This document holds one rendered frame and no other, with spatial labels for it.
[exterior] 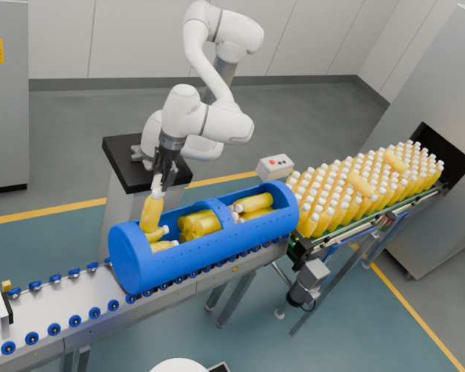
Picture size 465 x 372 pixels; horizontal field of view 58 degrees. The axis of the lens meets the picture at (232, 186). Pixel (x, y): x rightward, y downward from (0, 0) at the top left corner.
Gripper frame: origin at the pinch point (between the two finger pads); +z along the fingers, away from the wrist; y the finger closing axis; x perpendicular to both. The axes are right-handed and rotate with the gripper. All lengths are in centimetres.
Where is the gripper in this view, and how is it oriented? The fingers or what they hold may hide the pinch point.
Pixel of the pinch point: (159, 185)
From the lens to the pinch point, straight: 153.9
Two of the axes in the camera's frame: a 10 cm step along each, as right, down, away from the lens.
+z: -3.1, 7.0, 6.4
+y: 5.6, 6.8, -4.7
